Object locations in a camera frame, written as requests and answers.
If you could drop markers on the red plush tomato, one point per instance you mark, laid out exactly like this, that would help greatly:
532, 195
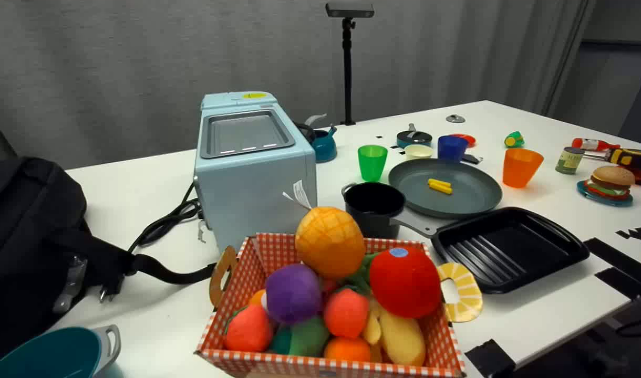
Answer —
404, 284

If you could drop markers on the small cream bowl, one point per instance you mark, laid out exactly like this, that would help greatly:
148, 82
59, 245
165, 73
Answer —
420, 153

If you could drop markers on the teal toy kettle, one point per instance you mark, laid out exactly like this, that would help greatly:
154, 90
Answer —
324, 145

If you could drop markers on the orange plastic cup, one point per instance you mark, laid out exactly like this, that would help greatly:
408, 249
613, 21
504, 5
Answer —
522, 170

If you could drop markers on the small teal plate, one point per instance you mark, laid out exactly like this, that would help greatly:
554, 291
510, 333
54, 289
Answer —
585, 192

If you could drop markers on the black grill tray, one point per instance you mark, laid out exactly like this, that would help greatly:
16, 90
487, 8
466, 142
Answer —
510, 249

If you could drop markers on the red-orange plush peach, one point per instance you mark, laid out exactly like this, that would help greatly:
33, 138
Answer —
249, 329
345, 314

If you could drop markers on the green plush fruit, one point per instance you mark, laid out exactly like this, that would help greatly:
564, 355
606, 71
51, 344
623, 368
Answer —
308, 338

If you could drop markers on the yellow plush banana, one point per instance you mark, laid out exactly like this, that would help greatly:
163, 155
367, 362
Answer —
403, 339

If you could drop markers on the grey plate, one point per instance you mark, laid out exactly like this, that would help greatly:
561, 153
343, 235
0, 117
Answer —
474, 191

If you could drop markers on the purple plush fruit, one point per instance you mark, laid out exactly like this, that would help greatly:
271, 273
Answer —
292, 296

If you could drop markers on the grey curtain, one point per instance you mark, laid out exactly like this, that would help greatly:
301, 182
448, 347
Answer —
158, 55

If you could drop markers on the black backpack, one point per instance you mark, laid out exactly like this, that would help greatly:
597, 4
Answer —
27, 231

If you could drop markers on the toy burger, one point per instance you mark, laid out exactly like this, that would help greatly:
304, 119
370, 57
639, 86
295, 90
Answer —
610, 182

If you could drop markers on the dark blue plastic cup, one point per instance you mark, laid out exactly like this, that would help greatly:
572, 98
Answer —
450, 151

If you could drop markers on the small black pot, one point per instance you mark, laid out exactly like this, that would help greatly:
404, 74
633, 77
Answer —
373, 202

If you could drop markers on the orange plush pineapple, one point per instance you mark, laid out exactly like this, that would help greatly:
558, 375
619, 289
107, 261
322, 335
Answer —
331, 243

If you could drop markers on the red ketchup bottle toy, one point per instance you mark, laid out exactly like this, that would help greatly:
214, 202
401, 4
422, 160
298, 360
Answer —
591, 145

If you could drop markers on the small silver disc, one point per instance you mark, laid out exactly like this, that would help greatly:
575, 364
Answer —
455, 119

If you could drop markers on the small toy can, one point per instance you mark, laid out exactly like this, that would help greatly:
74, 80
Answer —
569, 160

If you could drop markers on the green plastic cup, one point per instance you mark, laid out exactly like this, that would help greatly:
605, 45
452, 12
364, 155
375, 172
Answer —
373, 165

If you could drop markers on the dark bowl with lid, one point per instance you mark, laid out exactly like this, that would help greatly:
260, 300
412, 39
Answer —
412, 138

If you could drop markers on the light blue toaster oven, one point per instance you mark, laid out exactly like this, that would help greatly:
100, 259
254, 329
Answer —
254, 191

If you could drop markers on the black camera stand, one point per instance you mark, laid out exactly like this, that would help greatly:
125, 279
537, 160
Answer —
348, 63

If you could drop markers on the green yellow toy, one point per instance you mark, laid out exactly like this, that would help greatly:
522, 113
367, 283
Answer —
514, 139

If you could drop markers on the yellow toy fry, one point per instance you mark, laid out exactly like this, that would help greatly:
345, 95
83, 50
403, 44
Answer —
441, 186

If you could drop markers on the orange plush fruit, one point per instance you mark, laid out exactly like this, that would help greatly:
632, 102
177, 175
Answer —
348, 350

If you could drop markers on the dark brown yellow container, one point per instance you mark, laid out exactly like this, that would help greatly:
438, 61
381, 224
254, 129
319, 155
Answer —
638, 166

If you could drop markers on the red round lid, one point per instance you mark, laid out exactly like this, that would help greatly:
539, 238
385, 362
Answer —
472, 142

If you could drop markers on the yellow pineapple slice toy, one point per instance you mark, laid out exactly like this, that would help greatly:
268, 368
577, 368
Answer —
468, 296

